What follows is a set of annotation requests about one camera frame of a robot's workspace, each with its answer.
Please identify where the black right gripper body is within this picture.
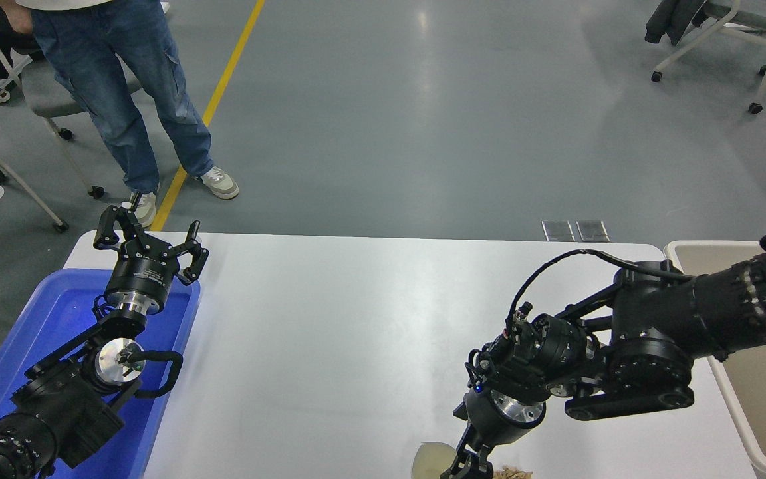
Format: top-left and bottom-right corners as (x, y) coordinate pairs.
(463, 389), (547, 448)

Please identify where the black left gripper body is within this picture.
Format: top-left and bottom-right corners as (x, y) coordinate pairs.
(104, 239), (182, 304)

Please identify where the pale paper cup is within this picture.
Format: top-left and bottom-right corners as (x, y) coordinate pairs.
(412, 442), (458, 479)

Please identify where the blue plastic tray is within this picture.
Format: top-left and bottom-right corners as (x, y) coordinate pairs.
(0, 268), (202, 479)

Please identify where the person standing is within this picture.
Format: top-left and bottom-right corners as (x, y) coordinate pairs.
(0, 0), (240, 229)

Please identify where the dark jacket on chair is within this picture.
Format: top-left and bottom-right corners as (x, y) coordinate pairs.
(645, 0), (713, 46)

